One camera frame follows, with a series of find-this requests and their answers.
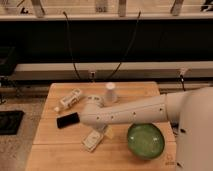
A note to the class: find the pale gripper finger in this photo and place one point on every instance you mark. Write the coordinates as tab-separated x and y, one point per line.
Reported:
109	133

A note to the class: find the dark chair at left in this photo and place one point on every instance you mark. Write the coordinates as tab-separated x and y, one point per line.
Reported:
8	62

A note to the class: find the black floor mat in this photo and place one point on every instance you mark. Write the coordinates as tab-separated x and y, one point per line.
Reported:
10	122

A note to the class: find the white wall power outlet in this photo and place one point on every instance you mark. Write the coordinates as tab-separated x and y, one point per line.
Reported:
92	75

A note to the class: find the white sponge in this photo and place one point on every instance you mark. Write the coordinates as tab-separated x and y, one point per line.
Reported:
92	140

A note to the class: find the black smartphone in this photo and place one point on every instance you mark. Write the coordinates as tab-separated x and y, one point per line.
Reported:
70	119

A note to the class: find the white paper cup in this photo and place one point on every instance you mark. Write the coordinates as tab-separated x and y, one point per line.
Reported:
110	94

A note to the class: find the right wall outlet with plug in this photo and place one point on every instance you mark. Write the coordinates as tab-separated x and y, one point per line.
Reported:
181	75

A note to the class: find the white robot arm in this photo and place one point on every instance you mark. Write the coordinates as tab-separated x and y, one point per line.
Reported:
192	110

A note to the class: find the green ceramic bowl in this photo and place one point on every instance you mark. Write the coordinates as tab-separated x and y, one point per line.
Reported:
145	141

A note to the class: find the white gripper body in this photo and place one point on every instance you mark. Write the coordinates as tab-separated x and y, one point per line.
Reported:
100	128

